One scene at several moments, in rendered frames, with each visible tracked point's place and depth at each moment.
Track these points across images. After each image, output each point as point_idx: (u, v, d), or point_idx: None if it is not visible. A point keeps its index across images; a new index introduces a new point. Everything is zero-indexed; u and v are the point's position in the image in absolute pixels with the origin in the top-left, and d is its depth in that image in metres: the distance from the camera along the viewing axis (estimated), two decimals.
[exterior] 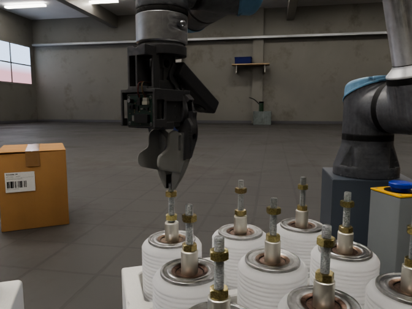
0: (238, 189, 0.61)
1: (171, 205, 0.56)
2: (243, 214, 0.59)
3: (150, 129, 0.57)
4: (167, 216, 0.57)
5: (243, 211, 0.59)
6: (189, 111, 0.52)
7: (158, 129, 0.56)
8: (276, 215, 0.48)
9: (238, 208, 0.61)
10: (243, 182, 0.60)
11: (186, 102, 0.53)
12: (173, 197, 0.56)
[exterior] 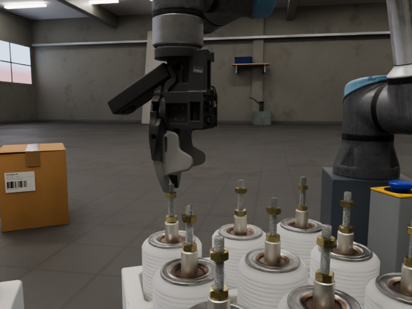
0: (238, 189, 0.61)
1: (168, 205, 0.57)
2: (243, 214, 0.59)
3: (159, 131, 0.51)
4: (176, 217, 0.57)
5: (243, 211, 0.59)
6: None
7: (165, 132, 0.53)
8: (276, 215, 0.48)
9: (238, 208, 0.61)
10: (243, 182, 0.60)
11: None
12: (168, 198, 0.56)
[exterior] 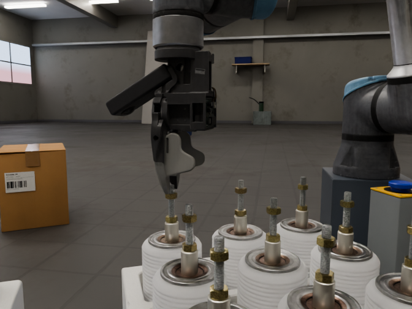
0: (238, 189, 0.61)
1: (170, 206, 0.56)
2: (243, 214, 0.59)
3: (161, 132, 0.51)
4: (168, 217, 0.58)
5: (243, 211, 0.59)
6: None
7: (167, 133, 0.53)
8: (276, 215, 0.48)
9: (238, 208, 0.61)
10: (243, 182, 0.60)
11: None
12: (173, 199, 0.56)
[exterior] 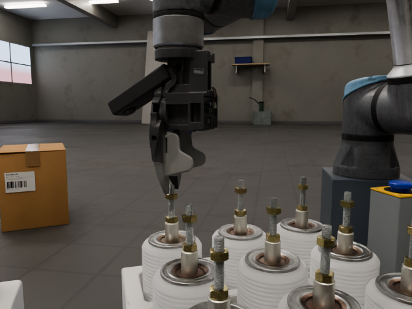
0: (238, 189, 0.61)
1: (173, 205, 0.57)
2: (243, 214, 0.59)
3: (159, 132, 0.51)
4: (173, 221, 0.56)
5: (243, 211, 0.59)
6: None
7: (166, 133, 0.53)
8: (276, 215, 0.48)
9: (238, 208, 0.61)
10: (243, 182, 0.60)
11: None
12: None
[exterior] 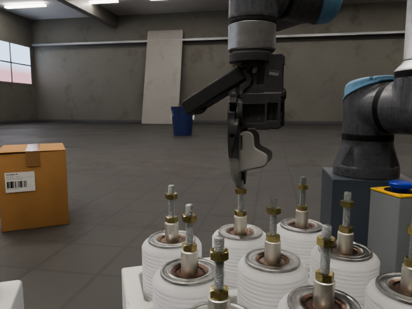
0: (237, 192, 0.59)
1: (173, 205, 0.57)
2: (243, 211, 0.61)
3: (237, 130, 0.54)
4: (173, 221, 0.56)
5: (243, 209, 0.61)
6: None
7: (240, 131, 0.56)
8: (276, 215, 0.48)
9: (239, 209, 0.60)
10: None
11: None
12: None
